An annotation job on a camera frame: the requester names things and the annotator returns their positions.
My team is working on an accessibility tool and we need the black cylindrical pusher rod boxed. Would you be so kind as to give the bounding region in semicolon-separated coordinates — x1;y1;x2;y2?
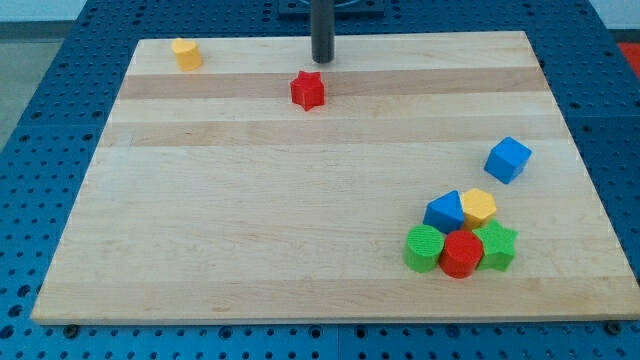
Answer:
310;0;335;64

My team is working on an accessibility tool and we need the red star block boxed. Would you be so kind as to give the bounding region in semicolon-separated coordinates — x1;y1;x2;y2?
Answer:
290;71;325;111

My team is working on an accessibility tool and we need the yellow hexagon block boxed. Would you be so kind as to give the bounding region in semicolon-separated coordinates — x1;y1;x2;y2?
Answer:
461;188;497;230

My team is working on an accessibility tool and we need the green cylinder block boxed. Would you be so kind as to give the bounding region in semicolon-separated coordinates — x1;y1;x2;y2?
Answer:
403;225;444;273

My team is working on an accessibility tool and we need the yellow heart block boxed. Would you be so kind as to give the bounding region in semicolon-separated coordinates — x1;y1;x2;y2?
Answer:
171;38;203;72

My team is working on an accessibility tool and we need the red cylinder block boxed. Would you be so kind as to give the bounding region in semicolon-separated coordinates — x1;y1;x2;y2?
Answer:
439;230;484;279

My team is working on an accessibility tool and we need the blue cube block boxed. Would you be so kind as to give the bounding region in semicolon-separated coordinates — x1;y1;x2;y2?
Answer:
484;137;532;184

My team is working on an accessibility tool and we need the wooden board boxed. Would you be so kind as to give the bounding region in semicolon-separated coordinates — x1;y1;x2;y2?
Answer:
31;31;639;325

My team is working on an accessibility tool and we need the green star block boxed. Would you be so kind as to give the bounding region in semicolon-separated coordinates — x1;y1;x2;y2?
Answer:
472;220;519;272

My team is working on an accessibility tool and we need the blue triangle block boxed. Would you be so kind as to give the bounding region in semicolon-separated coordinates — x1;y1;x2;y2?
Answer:
423;190;465;234

